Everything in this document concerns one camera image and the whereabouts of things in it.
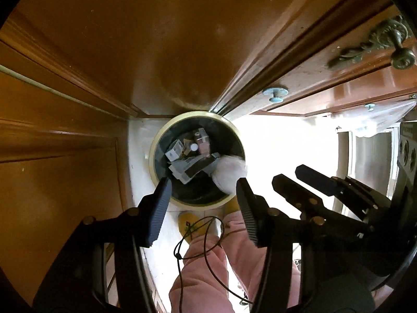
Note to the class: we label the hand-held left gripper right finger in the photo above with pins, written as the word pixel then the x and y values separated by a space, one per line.
pixel 251 215

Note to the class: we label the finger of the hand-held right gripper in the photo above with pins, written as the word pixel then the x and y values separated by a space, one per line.
pixel 319 182
pixel 293 190

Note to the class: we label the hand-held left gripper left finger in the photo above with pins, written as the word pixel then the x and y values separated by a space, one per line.
pixel 159 212

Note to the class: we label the round dark trash bin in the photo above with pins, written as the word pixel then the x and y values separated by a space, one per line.
pixel 192 194

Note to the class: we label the white tissue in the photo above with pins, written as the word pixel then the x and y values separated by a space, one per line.
pixel 229 172

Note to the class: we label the yellow slipper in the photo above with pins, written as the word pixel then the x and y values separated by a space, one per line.
pixel 232 204
pixel 190 225

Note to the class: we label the long grey carton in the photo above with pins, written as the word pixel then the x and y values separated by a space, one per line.
pixel 189 169

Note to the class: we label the grey metal cabinet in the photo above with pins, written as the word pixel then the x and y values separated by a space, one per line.
pixel 368 163

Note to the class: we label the small white grey box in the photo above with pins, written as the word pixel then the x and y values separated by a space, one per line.
pixel 174 151

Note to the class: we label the pink trousers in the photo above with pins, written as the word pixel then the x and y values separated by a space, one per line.
pixel 202 274

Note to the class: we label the brown carton box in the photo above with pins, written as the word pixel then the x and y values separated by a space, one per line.
pixel 203 143

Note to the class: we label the brown wooden cabinet door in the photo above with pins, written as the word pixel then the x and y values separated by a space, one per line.
pixel 58 186
pixel 342 94
pixel 146 39

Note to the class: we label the blue cabinet knob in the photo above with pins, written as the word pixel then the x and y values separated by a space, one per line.
pixel 275 94
pixel 369 106

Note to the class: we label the wooden drawer front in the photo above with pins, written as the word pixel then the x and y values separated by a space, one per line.
pixel 319 55

